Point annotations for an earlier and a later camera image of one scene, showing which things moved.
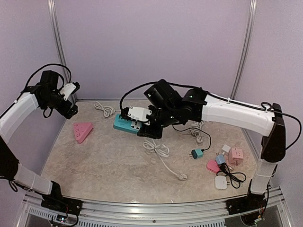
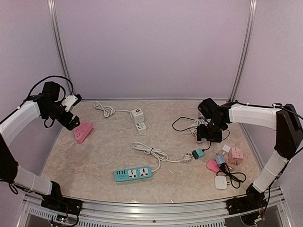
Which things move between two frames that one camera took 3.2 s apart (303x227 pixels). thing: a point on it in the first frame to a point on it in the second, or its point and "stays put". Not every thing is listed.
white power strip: (107, 111) stays put
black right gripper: (155, 133) to (201, 133)
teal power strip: (131, 126) to (127, 174)
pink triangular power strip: (82, 130) stays put
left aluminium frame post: (59, 39) stays put
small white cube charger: (226, 148) stays put
